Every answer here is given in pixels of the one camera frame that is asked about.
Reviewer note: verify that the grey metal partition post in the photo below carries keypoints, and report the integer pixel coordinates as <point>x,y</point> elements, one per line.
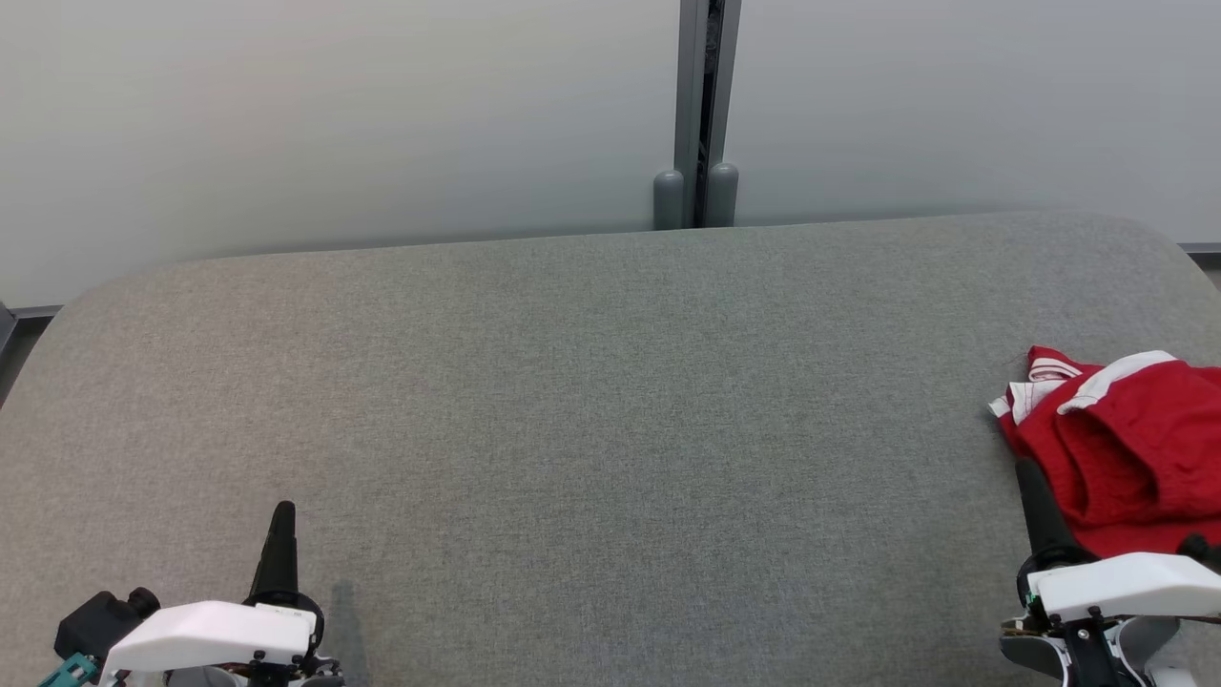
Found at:
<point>689,86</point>

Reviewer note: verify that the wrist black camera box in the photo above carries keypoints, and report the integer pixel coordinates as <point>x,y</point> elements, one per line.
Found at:
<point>95,625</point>
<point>1204,551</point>

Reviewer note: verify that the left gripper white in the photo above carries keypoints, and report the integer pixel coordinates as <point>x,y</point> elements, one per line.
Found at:
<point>210,632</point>

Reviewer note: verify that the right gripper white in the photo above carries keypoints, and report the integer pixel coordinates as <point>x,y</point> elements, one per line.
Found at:
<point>1126,584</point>

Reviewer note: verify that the grey cylinder post foot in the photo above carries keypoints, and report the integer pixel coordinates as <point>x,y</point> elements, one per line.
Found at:
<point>723,196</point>
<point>669,200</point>

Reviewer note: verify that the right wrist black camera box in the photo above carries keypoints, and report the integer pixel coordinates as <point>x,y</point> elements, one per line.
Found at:
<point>1204,551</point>

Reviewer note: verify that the red Bulls basketball shorts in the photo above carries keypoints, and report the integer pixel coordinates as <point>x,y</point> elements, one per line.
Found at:
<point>1135,448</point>

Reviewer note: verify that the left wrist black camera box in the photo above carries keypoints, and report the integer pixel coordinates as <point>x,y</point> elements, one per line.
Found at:
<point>95,625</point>

